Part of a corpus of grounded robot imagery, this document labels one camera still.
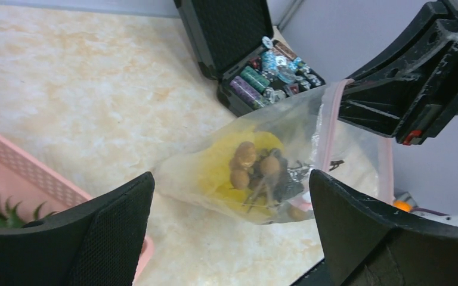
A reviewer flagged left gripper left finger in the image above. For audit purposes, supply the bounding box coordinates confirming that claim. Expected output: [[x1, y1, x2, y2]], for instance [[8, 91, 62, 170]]
[[0, 172, 155, 285]]

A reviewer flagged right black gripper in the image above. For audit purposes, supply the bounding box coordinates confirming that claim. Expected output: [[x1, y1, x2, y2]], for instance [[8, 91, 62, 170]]
[[339, 1, 458, 145]]

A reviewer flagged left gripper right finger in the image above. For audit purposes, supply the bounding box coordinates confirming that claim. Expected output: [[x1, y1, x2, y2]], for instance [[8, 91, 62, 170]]
[[309, 170, 458, 285]]

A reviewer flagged tan longan fruit cluster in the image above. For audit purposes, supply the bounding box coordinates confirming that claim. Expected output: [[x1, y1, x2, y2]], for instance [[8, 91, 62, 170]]
[[229, 141, 287, 211]]

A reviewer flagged clear zip top bag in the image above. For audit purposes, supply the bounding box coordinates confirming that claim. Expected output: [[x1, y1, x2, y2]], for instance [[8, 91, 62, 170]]
[[153, 79, 394, 224]]

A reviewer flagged yellow napa cabbage toy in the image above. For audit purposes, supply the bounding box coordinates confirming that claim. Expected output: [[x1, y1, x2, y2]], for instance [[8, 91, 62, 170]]
[[196, 129, 285, 224]]

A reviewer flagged pink plastic food basket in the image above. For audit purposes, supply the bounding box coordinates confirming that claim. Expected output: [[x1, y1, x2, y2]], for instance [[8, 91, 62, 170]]
[[0, 135, 153, 285]]

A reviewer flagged light blue poker chip stack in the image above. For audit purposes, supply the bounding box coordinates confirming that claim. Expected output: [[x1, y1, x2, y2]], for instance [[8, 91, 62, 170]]
[[261, 51, 289, 75]]

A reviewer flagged purple poker chip stack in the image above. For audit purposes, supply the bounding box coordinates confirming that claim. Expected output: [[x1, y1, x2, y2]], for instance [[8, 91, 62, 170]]
[[230, 76, 271, 110]]

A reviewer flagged green poker chip stack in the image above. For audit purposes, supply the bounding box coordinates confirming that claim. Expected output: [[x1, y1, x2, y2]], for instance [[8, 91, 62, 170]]
[[239, 66, 271, 94]]

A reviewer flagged black poker chip case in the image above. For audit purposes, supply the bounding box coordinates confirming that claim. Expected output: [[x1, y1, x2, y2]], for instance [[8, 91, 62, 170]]
[[174, 0, 327, 119]]

